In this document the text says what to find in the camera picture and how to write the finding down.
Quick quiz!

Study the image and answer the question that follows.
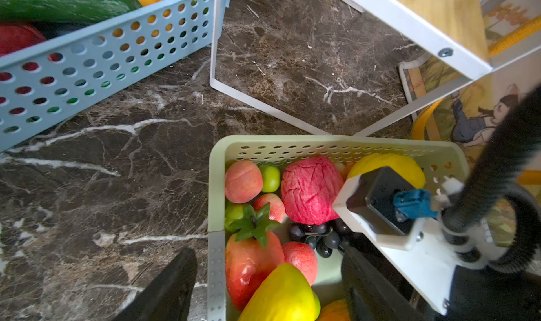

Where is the red pepper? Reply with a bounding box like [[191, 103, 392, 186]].
[[0, 23, 46, 57]]

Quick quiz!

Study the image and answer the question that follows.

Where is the white wire wooden shelf rack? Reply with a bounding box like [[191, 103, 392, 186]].
[[209, 0, 540, 136]]

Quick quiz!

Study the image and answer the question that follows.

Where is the white grocery tote bag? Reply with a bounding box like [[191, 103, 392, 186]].
[[398, 0, 541, 248]]

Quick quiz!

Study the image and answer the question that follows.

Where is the small pink peach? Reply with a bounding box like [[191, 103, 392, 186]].
[[225, 160, 263, 203]]

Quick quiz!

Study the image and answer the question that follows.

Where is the blue plastic vegetable basket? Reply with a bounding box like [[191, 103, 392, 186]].
[[1, 0, 230, 150]]

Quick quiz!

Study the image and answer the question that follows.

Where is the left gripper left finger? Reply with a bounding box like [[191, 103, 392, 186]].
[[115, 248, 198, 320]]

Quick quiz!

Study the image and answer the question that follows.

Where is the small green pear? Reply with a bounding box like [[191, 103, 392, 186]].
[[259, 164, 281, 193]]

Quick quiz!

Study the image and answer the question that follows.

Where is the dark grape bunch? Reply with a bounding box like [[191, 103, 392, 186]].
[[287, 219, 361, 258]]

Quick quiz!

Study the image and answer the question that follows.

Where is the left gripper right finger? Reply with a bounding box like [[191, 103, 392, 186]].
[[341, 247, 423, 320]]

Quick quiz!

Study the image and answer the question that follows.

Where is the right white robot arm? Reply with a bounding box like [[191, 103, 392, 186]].
[[342, 85, 540, 320]]

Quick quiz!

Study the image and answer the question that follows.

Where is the green plastic fruit basket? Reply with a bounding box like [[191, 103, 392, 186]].
[[207, 135, 469, 320]]

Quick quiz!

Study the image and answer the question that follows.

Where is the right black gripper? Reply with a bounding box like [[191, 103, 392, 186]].
[[354, 219, 458, 315]]

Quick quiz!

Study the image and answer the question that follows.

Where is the green cucumber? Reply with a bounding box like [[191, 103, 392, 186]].
[[1, 0, 142, 24]]

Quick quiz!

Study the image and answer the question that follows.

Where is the pink dragon fruit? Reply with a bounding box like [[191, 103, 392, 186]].
[[280, 156, 345, 225]]

